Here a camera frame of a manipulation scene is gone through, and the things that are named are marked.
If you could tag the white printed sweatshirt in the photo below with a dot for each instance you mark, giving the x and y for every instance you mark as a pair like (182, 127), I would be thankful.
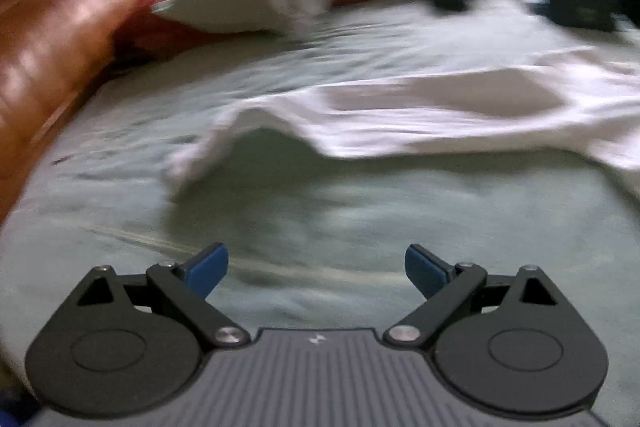
(450, 127)

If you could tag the wooden headboard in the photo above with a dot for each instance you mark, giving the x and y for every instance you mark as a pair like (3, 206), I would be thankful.
(45, 42)

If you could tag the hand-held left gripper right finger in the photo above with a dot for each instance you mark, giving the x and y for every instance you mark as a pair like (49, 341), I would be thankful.
(425, 269)

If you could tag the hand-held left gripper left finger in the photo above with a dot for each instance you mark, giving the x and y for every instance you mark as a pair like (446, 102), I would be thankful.
(207, 269)

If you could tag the dark pouch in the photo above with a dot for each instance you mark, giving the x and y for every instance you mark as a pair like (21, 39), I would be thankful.
(580, 7)

